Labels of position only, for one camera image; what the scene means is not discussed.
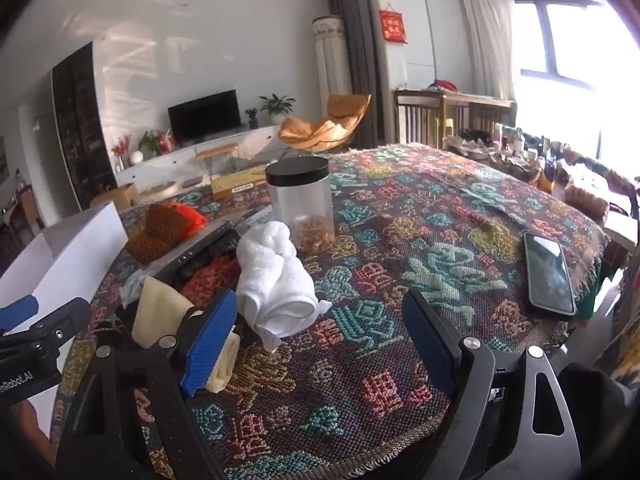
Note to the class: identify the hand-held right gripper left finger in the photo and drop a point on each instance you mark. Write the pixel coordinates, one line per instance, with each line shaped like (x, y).
(207, 345)

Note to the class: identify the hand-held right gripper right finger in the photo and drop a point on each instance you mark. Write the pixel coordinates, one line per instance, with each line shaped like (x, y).
(425, 345)

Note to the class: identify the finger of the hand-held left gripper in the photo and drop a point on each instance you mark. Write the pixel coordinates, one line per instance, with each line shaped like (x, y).
(17, 312)

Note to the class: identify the cream cloth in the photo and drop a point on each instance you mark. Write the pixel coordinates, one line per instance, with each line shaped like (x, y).
(157, 310)

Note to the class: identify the red mesh bag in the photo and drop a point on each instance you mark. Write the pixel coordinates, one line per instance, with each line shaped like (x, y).
(210, 280)

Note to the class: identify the white towel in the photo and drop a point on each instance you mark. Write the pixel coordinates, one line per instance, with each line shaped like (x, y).
(272, 280)

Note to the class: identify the black storage box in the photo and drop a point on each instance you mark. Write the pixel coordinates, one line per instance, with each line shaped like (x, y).
(200, 250)

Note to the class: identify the white box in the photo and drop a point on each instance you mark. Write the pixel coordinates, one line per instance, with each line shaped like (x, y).
(65, 255)

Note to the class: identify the clear plastic wrapper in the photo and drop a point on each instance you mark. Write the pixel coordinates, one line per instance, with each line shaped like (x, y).
(132, 285)

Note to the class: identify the brown waffle cloth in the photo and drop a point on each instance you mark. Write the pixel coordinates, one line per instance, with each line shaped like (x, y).
(160, 232)

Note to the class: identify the orange goldfish plush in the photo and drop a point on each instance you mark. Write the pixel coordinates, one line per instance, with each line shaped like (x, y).
(192, 217)

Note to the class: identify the patterned woven tablecloth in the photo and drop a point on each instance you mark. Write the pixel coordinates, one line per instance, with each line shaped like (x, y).
(350, 240)

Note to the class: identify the grey foil packet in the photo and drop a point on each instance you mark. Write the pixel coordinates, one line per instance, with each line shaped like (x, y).
(255, 217)

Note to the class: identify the black smartphone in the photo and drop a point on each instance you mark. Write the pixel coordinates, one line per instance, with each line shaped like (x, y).
(550, 275)

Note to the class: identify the yellow cardboard box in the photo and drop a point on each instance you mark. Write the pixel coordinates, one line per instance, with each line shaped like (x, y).
(237, 185)

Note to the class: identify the clear jar with black lid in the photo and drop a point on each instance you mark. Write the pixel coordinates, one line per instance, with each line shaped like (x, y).
(300, 200)

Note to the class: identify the white television cabinet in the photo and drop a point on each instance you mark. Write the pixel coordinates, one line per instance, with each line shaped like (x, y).
(170, 160)

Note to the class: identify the red flowers in vase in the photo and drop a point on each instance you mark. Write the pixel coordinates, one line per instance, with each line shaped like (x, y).
(121, 150)

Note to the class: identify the dark glass cabinet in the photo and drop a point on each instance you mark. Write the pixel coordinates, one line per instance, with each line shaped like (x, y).
(82, 130)

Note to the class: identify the white round lamp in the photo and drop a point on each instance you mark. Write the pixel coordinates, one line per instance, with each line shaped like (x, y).
(136, 158)

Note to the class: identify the wooden stool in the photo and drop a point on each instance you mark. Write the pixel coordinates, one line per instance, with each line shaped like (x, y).
(217, 149)

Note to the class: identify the plant with red decoration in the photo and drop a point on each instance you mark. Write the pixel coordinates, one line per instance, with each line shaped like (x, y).
(152, 142)

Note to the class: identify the yellow plastic stool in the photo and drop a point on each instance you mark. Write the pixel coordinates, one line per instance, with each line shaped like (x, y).
(446, 127)

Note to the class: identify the row of bottles and jars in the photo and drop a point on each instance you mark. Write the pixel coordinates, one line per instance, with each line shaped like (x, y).
(525, 145)

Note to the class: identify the black television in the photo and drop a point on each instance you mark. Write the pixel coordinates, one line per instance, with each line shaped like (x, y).
(205, 117)

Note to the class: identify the small potted plant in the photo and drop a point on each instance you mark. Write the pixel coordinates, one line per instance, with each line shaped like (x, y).
(251, 117)

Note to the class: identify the wooden crib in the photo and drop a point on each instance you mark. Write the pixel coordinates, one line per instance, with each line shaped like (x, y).
(425, 110)

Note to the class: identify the orange lounge chair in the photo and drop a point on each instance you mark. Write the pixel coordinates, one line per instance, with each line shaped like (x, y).
(320, 130)

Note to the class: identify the large green potted plant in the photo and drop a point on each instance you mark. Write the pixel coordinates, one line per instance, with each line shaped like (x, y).
(277, 105)

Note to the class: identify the red cloth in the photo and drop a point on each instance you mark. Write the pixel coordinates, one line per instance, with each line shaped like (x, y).
(445, 85)

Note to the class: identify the white standing air conditioner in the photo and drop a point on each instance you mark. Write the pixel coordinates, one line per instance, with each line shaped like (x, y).
(332, 55)

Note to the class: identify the grey curtain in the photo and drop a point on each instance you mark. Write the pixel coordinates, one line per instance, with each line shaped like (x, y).
(360, 45)

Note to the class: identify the white curtain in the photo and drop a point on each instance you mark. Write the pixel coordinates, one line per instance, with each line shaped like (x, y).
(487, 35)

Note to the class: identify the window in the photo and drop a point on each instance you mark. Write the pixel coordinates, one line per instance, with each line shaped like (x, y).
(565, 40)

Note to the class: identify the red wall calendar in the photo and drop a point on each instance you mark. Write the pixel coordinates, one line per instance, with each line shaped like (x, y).
(393, 26)

